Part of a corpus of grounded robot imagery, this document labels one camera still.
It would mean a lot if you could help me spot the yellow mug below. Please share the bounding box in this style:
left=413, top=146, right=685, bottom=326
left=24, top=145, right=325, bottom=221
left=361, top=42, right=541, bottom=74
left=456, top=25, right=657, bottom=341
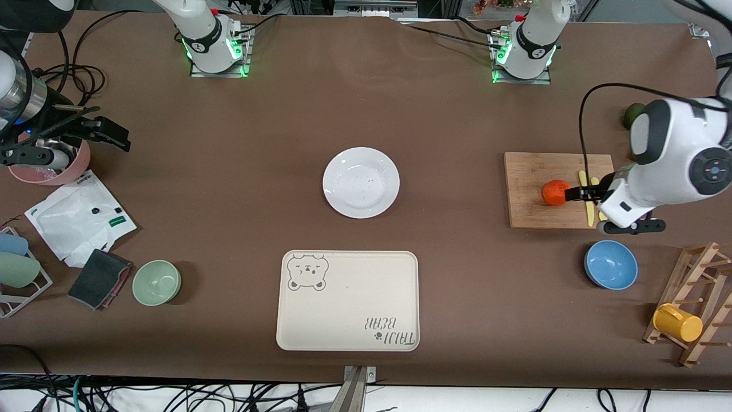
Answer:
left=653, top=303, right=703, bottom=343

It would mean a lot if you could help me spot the wooden mug rack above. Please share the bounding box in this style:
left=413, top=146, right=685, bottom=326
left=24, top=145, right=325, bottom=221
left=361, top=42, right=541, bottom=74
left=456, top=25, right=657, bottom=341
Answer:
left=643, top=241, right=732, bottom=368

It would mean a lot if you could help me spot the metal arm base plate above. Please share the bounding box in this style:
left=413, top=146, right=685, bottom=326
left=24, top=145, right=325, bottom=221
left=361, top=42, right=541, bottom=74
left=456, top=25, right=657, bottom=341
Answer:
left=190, top=26, right=253, bottom=78
left=492, top=31, right=552, bottom=86

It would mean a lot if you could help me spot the pink bowl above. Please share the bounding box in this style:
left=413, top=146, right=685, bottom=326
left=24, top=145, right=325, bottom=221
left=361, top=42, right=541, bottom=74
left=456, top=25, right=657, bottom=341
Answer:
left=8, top=137, right=92, bottom=187

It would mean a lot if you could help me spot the white wire cup rack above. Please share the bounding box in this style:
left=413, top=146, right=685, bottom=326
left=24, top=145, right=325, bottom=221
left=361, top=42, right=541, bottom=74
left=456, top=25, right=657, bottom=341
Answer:
left=0, top=227, right=53, bottom=319

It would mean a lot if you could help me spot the light blue cup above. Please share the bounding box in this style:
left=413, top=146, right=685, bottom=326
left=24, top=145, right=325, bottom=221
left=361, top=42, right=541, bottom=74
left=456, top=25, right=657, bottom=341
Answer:
left=0, top=233, right=29, bottom=256

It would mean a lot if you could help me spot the yellow plastic fork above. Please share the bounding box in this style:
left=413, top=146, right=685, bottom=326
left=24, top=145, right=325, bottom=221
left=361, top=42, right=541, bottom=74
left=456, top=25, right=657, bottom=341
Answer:
left=590, top=176, right=608, bottom=221

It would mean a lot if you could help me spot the coiled black cable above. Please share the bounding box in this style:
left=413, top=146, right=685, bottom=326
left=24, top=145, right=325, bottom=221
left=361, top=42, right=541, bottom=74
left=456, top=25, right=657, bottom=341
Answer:
left=34, top=63, right=106, bottom=106

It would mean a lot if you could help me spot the orange mandarin fruit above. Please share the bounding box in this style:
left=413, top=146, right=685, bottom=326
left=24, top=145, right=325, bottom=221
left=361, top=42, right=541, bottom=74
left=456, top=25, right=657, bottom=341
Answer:
left=542, top=179, right=572, bottom=207

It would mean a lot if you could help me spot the black right base cable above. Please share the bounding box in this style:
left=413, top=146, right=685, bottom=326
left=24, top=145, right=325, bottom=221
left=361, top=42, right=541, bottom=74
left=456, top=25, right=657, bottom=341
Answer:
left=229, top=14, right=281, bottom=41

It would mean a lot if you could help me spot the dark green avocado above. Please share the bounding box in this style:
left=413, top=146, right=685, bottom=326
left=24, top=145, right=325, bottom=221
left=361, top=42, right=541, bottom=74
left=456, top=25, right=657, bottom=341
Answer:
left=623, top=103, right=647, bottom=129

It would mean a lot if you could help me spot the sage green cup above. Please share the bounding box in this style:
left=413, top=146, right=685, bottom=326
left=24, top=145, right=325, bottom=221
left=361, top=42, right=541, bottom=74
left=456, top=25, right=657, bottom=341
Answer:
left=0, top=252, right=42, bottom=288

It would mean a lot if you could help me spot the pale green bowl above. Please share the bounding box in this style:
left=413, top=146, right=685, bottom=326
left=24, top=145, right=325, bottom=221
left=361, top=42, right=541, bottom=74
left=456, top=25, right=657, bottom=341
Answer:
left=132, top=260, right=182, bottom=307

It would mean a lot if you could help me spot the white plastic bag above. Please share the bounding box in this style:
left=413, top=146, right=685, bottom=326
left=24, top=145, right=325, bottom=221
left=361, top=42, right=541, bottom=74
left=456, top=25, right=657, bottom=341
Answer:
left=25, top=169, right=138, bottom=268

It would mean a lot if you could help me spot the aluminium frame structure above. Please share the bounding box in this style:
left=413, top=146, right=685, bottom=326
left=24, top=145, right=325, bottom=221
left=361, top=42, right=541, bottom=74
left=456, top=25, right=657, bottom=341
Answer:
left=332, top=0, right=421, bottom=18

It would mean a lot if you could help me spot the white round plate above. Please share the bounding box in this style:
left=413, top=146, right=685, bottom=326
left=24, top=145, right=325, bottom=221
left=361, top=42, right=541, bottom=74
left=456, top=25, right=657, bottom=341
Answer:
left=323, top=147, right=400, bottom=219

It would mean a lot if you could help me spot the metal table clamp bracket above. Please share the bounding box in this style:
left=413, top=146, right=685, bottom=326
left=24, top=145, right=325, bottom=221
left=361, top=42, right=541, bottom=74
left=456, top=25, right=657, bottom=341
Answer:
left=342, top=365, right=378, bottom=412

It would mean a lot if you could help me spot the wooden cutting board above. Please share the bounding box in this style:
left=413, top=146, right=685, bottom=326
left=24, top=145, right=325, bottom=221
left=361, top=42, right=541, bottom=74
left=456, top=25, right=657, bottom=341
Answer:
left=504, top=152, right=626, bottom=229

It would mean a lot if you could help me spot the blue bowl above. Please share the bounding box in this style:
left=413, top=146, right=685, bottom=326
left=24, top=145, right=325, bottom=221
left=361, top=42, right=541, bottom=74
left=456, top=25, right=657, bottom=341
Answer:
left=584, top=240, right=639, bottom=291

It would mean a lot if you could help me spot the black base cable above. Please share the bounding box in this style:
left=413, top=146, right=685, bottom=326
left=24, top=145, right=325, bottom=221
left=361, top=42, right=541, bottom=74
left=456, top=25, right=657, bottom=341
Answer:
left=397, top=22, right=510, bottom=49
left=229, top=14, right=281, bottom=41

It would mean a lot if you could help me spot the dark grey folded cloth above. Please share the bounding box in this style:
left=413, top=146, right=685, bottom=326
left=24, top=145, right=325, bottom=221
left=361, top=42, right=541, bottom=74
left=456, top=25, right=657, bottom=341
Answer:
left=67, top=248, right=133, bottom=311

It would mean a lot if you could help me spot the yellow plastic knife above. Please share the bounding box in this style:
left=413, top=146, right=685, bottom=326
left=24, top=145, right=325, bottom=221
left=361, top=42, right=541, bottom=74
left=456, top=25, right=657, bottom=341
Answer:
left=578, top=170, right=596, bottom=227

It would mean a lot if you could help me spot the black left base cable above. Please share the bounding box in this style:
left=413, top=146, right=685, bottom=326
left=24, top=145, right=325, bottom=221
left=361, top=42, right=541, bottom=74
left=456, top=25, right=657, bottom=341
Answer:
left=397, top=22, right=510, bottom=49

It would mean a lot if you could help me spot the beige bear print tray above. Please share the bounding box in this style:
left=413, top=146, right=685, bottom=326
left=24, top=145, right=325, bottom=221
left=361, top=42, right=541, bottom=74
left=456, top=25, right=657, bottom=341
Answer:
left=276, top=250, right=420, bottom=351

